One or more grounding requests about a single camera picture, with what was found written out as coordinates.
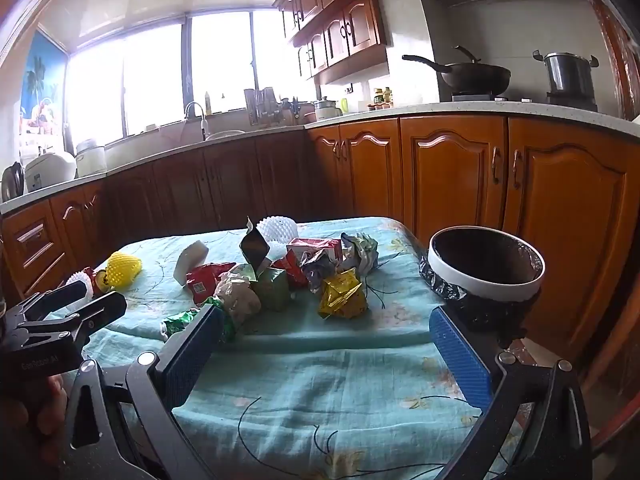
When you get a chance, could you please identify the dark kettle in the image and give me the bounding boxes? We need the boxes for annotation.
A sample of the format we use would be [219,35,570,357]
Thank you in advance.
[0,161,25,203]

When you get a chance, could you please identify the speckled kitchen countertop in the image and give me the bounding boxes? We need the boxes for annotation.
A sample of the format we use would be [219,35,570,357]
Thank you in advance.
[0,101,640,216]

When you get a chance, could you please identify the small white foam fruit net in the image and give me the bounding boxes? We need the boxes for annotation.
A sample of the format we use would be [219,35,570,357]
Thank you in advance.
[69,268,98,306]

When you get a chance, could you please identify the red snack packet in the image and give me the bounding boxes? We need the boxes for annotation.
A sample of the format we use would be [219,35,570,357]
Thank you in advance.
[186,262,237,306]

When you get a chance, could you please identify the green foil wrapper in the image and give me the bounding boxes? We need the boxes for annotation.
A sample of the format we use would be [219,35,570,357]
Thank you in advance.
[160,297,236,343]

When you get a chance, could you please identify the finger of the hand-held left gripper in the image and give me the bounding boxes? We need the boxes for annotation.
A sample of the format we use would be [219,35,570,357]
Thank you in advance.
[7,280,91,328]
[14,291,128,350]

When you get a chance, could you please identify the yellow foil packet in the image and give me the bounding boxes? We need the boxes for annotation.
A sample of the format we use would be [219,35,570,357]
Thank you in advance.
[318,268,368,320]

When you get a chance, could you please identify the blue wall poster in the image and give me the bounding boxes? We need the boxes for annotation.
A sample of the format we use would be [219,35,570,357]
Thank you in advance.
[19,30,68,136]

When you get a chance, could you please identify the chrome faucet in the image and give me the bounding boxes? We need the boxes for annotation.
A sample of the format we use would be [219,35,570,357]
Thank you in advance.
[183,101,208,141]

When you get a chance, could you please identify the silver wrapper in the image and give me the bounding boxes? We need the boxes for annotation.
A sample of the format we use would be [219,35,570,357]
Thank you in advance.
[300,249,341,293]

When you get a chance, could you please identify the small lidded white pot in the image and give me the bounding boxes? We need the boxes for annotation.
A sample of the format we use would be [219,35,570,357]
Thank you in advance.
[313,96,343,122]

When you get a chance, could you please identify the dark gold-edged packet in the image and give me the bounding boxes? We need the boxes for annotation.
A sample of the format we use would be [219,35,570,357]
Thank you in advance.
[239,216,273,281]

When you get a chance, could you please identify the wooden door frame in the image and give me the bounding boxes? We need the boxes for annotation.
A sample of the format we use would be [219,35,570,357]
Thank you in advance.
[582,0,640,126]

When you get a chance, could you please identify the white round cooker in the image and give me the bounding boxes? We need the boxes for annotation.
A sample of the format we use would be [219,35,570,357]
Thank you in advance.
[75,138,107,177]

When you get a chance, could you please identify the teal floral tablecloth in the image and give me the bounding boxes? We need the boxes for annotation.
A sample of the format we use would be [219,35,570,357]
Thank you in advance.
[47,215,526,480]

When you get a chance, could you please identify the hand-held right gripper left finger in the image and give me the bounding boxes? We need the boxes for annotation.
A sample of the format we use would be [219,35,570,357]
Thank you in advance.
[62,305,226,480]

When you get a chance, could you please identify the kitchen window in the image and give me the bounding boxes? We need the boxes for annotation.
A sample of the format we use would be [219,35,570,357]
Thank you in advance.
[65,10,311,148]

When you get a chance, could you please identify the yellow foam fruit net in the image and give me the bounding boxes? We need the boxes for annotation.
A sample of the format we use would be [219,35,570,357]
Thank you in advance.
[102,251,144,288]

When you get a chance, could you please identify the person's left hand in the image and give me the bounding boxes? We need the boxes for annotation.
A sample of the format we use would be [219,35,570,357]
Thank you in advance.
[0,374,68,480]

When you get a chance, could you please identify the white trash bin black liner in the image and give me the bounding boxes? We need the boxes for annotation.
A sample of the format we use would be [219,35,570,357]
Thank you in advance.
[419,232,545,351]

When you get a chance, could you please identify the white round bin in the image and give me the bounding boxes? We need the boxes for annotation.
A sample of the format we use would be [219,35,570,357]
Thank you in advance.
[427,226,546,306]

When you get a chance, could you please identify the green box packet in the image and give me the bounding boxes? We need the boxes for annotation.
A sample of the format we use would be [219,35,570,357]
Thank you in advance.
[251,267,292,311]

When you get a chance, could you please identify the dark scissors holder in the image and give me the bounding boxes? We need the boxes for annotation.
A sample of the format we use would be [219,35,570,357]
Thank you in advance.
[280,97,303,126]

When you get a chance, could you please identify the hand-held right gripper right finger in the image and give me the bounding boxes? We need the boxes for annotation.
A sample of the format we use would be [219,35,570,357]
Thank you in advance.
[429,306,596,480]

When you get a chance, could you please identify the gas stove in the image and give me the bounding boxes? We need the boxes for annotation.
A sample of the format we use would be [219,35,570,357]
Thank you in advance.
[450,89,599,112]

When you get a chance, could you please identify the wooden lower cabinets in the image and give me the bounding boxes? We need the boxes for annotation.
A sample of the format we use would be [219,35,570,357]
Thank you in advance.
[0,115,640,361]

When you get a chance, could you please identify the printed paper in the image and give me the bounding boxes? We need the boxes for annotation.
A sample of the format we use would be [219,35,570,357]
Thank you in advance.
[340,232,379,276]

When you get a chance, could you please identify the utensil rack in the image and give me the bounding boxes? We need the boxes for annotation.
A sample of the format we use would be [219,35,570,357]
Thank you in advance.
[243,86,281,127]

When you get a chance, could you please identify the steel cooking pot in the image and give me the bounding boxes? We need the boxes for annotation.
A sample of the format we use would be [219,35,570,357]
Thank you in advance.
[532,50,599,96]

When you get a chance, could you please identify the red white carton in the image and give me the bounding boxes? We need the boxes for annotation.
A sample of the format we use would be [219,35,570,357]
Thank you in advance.
[286,237,343,263]

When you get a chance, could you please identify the beige paper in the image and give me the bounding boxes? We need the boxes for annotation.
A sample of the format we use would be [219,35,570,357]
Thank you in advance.
[215,265,263,328]

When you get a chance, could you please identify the wooden cabinets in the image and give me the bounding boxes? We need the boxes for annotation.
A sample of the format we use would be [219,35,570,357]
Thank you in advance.
[272,0,401,86]
[0,115,640,361]

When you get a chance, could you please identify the white rectangular block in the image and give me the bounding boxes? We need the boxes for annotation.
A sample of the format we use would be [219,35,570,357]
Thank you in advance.
[173,240,211,283]

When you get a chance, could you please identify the white rice cooker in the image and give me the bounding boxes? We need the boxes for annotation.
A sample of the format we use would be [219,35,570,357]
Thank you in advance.
[24,152,77,193]

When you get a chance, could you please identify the red yellow wrapper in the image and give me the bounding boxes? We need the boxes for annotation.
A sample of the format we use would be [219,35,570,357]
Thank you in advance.
[84,266,113,293]

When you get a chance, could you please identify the row of condiment jars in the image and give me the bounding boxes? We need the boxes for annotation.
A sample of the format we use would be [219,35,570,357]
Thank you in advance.
[368,87,396,112]

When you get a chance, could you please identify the black wok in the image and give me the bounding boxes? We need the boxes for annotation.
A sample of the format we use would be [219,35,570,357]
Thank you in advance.
[401,45,512,93]

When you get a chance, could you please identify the wooden upper cabinets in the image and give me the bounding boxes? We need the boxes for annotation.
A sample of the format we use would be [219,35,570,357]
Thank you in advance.
[272,0,401,86]

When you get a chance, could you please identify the large white foam fruit net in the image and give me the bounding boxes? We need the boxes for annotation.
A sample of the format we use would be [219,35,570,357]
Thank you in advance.
[254,215,297,247]

